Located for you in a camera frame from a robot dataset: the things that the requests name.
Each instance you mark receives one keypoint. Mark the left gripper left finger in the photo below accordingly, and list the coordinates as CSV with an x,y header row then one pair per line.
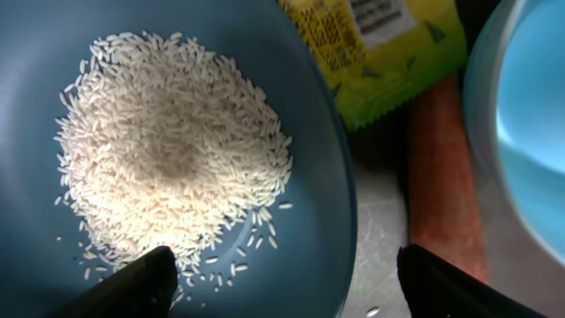
x,y
144,288

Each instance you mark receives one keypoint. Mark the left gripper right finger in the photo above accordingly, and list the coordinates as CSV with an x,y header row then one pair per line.
x,y
434,288

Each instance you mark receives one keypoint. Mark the dark blue plate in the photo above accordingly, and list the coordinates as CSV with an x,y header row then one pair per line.
x,y
303,267

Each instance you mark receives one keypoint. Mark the pile of white rice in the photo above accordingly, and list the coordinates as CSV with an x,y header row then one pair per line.
x,y
166,143

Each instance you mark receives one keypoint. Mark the light blue bowl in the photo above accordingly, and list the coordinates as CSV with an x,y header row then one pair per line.
x,y
513,108

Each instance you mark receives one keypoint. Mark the orange carrot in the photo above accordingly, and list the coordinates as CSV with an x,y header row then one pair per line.
x,y
444,215

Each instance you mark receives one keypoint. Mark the yellow green snack wrapper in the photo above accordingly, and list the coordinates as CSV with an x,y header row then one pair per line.
x,y
377,54

